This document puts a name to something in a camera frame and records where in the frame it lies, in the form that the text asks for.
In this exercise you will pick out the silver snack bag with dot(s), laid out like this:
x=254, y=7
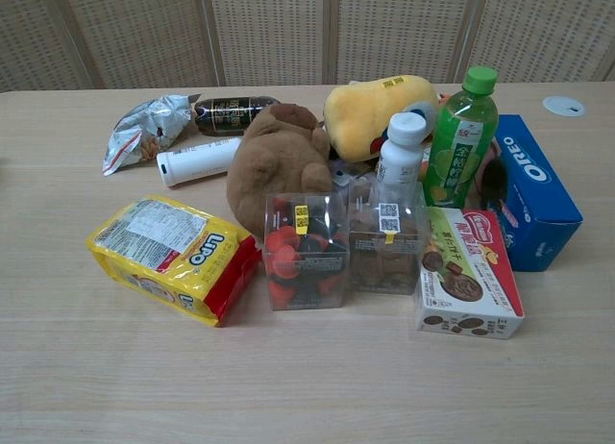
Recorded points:
x=144, y=131

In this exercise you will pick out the clear box red black pieces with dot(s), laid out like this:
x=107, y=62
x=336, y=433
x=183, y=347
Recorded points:
x=302, y=261

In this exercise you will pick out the white cylindrical tube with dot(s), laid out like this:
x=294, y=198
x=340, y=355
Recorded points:
x=202, y=160

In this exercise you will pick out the white plastic medicine bottle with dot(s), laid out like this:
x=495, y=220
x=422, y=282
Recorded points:
x=401, y=155

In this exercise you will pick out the blue Oreo box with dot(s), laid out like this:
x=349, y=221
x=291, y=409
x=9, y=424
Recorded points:
x=533, y=194

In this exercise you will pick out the beige folding screen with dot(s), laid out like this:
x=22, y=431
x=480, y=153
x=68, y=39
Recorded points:
x=307, y=31

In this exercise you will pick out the dark brown drink bottle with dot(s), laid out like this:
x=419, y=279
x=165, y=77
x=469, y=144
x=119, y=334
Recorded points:
x=230, y=115

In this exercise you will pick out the yellow plush toy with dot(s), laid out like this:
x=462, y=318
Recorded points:
x=370, y=117

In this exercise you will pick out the brown plush toy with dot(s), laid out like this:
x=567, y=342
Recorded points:
x=278, y=160

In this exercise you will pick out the red white cookie box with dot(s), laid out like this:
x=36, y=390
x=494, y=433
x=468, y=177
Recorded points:
x=466, y=276

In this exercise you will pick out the green tea bottle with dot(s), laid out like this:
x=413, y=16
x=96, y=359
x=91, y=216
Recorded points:
x=461, y=146

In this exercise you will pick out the clear box brown snacks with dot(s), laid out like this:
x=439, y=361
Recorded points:
x=384, y=256

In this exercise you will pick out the yellow Lipo biscuit pack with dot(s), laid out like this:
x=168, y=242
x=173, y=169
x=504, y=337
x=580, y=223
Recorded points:
x=163, y=256

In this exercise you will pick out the round white table grommet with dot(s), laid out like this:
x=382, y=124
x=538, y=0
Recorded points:
x=564, y=106

